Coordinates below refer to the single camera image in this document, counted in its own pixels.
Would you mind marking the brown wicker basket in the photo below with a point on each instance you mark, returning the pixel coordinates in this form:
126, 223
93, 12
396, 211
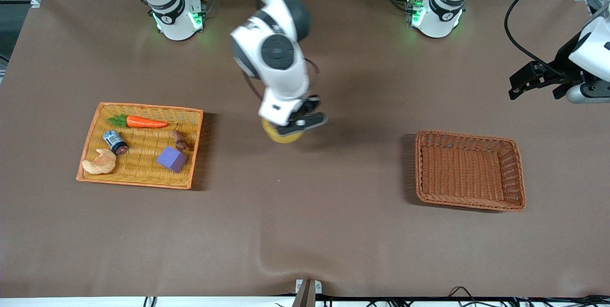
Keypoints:
457, 173

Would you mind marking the small brown toy figure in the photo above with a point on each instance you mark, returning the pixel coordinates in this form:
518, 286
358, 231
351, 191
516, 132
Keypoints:
179, 140

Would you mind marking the small blue white can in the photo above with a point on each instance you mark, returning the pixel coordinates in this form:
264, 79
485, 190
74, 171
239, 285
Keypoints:
114, 141

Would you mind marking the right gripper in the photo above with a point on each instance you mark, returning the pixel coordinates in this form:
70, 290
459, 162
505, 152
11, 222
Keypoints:
312, 103

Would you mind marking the purple cube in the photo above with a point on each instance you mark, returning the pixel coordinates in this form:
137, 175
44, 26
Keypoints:
170, 159

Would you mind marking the flat orange wicker tray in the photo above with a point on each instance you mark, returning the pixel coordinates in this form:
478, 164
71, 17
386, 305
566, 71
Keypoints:
138, 179

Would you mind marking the yellow tape roll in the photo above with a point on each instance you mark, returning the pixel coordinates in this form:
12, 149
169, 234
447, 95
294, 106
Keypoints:
276, 136

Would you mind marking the orange toy carrot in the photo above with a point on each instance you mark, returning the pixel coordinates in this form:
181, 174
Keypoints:
143, 122

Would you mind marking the metal table edge bracket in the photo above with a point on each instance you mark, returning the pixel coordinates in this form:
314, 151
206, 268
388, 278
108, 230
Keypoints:
309, 292

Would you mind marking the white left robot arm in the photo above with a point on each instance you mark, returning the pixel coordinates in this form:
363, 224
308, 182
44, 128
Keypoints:
436, 18

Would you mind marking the toy croissant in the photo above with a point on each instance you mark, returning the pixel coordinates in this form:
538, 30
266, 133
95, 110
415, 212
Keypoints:
101, 164

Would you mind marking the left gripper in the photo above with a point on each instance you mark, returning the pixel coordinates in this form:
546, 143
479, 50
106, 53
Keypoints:
563, 65

